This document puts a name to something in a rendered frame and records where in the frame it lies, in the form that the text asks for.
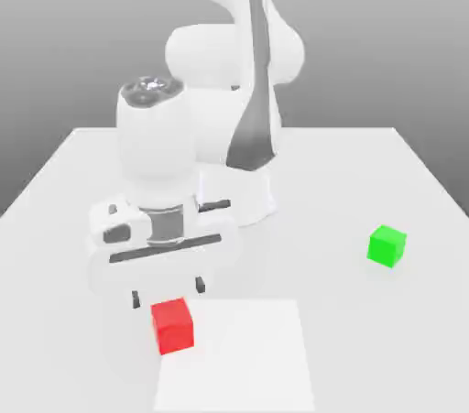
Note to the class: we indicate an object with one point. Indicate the small green cube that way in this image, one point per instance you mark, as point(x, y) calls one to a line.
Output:
point(386, 246)

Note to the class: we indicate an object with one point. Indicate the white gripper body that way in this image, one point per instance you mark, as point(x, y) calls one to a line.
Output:
point(165, 266)

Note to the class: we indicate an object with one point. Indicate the small red cube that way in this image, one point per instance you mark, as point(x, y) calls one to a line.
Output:
point(172, 326)

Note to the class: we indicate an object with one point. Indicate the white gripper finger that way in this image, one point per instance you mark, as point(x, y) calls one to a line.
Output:
point(199, 284)
point(135, 298)

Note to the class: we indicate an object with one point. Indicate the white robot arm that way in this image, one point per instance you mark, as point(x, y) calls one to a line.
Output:
point(154, 149)

